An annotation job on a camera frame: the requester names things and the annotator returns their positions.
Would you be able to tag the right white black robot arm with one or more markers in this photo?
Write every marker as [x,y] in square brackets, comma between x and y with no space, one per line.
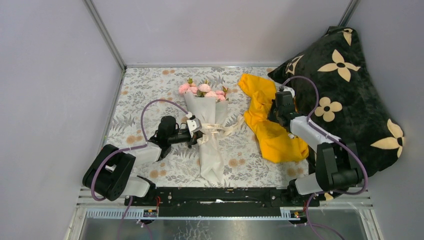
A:
[335,164]

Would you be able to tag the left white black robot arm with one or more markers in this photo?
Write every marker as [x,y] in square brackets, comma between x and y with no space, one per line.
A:
[109,175]

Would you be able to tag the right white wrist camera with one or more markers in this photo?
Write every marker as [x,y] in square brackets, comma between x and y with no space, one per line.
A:
[287,89]

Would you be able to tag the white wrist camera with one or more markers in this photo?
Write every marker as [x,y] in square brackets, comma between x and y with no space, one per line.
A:
[287,89]
[193,124]

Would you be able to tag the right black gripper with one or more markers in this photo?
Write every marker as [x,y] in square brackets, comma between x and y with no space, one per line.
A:
[270,117]

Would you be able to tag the white wrapping paper sheet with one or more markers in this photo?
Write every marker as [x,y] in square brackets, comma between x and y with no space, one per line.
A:
[211,114]

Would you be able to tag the black floral pillow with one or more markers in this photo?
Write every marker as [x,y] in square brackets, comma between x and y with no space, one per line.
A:
[333,88]

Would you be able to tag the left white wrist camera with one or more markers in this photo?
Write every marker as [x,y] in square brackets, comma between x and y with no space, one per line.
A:
[193,124]

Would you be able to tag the yellow garment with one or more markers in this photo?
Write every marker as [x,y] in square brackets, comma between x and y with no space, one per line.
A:
[274,142]

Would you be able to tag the pink fake flower stem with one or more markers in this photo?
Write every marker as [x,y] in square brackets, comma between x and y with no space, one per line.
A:
[188,87]
[204,90]
[219,95]

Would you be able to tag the floral tablecloth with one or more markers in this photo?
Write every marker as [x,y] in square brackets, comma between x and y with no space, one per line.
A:
[148,94]

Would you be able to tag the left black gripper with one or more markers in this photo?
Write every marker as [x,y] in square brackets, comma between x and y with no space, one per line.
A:
[192,137]

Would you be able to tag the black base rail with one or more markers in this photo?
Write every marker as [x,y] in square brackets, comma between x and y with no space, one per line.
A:
[214,202]

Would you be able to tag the cream printed ribbon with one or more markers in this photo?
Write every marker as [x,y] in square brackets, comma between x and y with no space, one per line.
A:
[215,130]

